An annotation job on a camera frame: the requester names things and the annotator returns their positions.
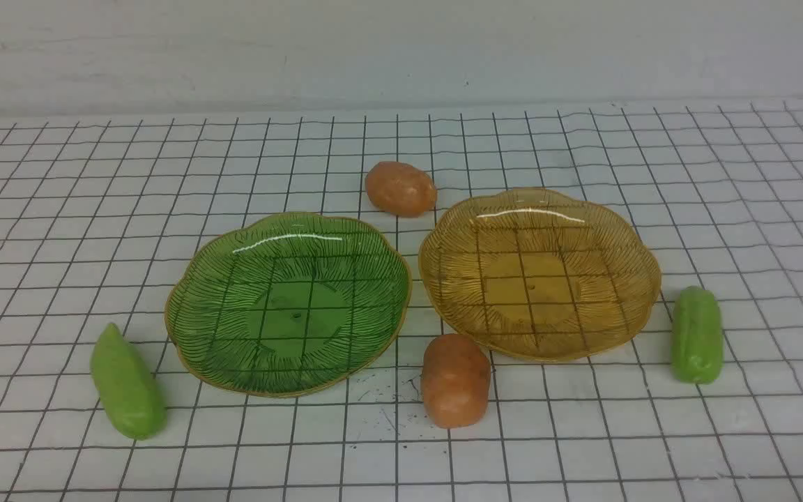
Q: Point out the brown potato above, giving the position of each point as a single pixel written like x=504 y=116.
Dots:
x=400 y=188
x=455 y=381

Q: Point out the green glass plate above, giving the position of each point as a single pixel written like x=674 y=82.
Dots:
x=288 y=306

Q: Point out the green cucumber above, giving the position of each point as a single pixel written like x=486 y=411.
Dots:
x=127 y=390
x=697 y=348

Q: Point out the amber glass plate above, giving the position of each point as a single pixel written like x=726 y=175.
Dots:
x=535 y=274

